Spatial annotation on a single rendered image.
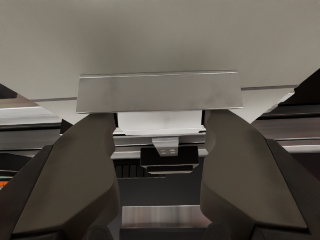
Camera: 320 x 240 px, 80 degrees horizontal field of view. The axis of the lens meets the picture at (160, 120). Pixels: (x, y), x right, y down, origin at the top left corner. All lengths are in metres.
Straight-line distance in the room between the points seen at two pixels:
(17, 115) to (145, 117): 0.20
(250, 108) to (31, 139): 0.52
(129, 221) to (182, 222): 0.06
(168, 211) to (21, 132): 0.47
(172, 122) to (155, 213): 0.10
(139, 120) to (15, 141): 0.47
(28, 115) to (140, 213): 0.20
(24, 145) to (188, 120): 0.48
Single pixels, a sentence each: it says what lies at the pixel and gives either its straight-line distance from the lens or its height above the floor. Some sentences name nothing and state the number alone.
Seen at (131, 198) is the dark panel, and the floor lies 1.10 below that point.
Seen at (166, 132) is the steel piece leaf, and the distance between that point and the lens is 0.22.
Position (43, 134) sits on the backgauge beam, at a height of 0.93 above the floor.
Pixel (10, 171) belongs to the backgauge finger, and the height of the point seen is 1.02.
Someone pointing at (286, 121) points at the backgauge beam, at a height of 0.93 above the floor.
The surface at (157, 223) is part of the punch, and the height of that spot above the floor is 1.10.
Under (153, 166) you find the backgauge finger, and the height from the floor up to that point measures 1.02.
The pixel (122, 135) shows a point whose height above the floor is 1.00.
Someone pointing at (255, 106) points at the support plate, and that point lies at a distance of 0.17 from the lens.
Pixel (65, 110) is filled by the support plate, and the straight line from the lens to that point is 0.17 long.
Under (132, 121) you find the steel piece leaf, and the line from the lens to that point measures 0.18.
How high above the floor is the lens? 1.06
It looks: 18 degrees down
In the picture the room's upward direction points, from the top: 179 degrees clockwise
